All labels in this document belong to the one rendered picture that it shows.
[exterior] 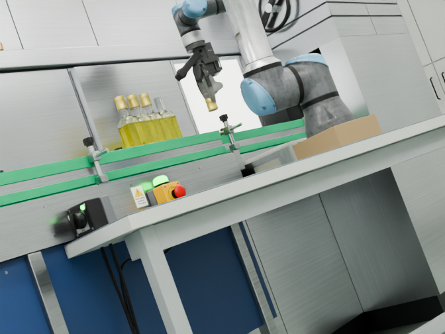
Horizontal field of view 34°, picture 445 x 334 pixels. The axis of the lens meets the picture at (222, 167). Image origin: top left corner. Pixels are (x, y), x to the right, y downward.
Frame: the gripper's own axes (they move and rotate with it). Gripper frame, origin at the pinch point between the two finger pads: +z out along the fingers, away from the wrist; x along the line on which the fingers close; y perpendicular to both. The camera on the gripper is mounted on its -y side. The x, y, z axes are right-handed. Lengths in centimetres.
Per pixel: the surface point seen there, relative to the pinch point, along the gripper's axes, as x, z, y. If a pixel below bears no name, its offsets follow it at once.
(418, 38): 229, -43, 279
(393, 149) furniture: -46, 38, 30
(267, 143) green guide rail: 18.9, 18.4, 24.0
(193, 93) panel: 27.8, -10.0, 6.2
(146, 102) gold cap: -3.5, -5.0, -23.1
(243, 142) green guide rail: 12.5, 15.7, 11.8
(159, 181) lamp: -33, 24, -37
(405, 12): 231, -66, 278
